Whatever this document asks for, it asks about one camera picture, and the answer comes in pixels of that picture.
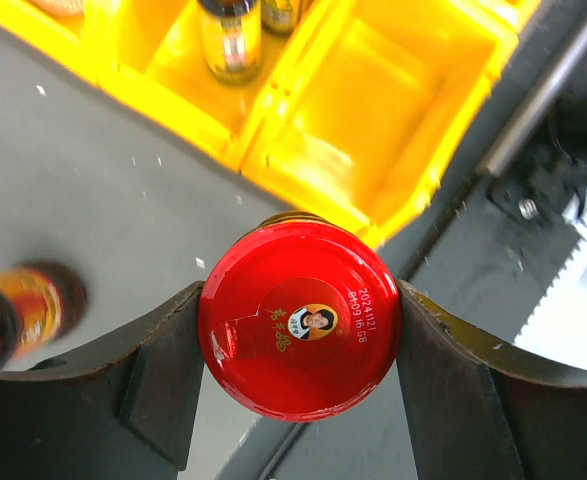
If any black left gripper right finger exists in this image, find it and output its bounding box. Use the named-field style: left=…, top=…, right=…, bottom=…
left=397, top=281, right=587, bottom=479

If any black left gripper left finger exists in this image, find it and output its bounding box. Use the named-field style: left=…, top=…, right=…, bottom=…
left=0, top=282, right=204, bottom=479

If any red lid jar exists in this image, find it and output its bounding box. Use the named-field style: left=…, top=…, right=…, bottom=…
left=197, top=211, right=402, bottom=423
left=0, top=259, right=88, bottom=370

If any small brown cap bottle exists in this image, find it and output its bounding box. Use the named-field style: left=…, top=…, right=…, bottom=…
left=197, top=1, right=262, bottom=84

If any yellow label brown cap bottle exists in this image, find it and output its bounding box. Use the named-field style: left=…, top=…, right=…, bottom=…
left=261, top=0, right=312, bottom=35

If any yellow bin front left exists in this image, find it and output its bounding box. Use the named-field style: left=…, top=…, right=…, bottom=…
left=241, top=1, right=518, bottom=248

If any yellow bin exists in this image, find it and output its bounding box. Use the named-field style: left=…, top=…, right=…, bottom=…
left=241, top=1, right=518, bottom=248
left=84, top=1, right=336, bottom=171
left=0, top=1, right=105, bottom=85
left=478, top=0, right=541, bottom=31

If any yellow bin middle left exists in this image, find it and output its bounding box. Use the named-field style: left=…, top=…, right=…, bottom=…
left=84, top=1, right=336, bottom=171

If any yellow bin back left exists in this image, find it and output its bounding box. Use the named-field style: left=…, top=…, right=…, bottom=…
left=0, top=1, right=105, bottom=85

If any yellow bin front right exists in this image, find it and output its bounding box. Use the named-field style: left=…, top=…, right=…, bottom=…
left=478, top=0, right=541, bottom=31

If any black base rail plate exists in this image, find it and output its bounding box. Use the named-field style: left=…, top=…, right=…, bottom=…
left=220, top=1, right=587, bottom=479

